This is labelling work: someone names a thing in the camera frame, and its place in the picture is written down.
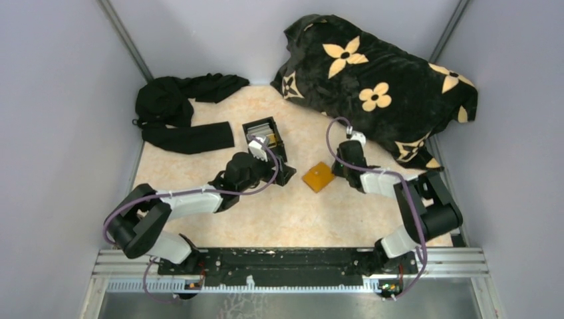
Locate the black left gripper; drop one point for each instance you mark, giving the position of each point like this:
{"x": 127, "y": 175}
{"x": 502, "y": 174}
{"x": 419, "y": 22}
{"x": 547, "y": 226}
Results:
{"x": 279, "y": 177}

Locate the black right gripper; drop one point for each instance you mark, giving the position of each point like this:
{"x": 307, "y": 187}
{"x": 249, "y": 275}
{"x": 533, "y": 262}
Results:
{"x": 336, "y": 170}

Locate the yellow leather card holder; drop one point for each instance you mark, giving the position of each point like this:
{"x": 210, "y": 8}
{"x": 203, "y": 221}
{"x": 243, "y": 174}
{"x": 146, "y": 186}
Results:
{"x": 318, "y": 177}

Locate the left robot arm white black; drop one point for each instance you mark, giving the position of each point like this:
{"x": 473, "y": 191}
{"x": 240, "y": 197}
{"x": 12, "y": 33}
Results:
{"x": 137, "y": 225}

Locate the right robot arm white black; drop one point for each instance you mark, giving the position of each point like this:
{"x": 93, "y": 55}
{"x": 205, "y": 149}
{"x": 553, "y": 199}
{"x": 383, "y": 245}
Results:
{"x": 427, "y": 208}

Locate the gold card in bin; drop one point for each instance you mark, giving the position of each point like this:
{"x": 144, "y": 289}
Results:
{"x": 272, "y": 139}

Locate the black plastic card bin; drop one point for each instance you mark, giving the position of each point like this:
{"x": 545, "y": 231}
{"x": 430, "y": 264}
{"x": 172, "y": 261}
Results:
{"x": 279, "y": 150}

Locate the stack of cards in bin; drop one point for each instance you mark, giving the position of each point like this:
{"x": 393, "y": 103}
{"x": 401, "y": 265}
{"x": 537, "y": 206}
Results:
{"x": 263, "y": 129}

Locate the black blanket yellow flowers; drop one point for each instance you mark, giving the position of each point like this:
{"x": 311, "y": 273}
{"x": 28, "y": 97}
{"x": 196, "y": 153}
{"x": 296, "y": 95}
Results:
{"x": 394, "y": 98}

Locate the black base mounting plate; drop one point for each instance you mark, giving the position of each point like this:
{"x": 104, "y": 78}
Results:
{"x": 314, "y": 267}

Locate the black crumpled garment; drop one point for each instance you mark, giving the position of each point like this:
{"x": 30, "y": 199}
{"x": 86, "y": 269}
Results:
{"x": 164, "y": 112}

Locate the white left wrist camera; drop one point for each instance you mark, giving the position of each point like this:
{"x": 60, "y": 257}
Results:
{"x": 257, "y": 148}

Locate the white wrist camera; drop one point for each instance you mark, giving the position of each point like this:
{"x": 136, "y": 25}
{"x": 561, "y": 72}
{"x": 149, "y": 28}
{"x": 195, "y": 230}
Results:
{"x": 257, "y": 148}
{"x": 357, "y": 136}

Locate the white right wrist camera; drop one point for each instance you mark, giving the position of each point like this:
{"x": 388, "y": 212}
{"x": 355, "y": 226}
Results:
{"x": 357, "y": 136}

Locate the aluminium frame rail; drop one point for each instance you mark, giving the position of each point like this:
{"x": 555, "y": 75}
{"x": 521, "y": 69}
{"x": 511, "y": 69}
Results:
{"x": 116, "y": 273}

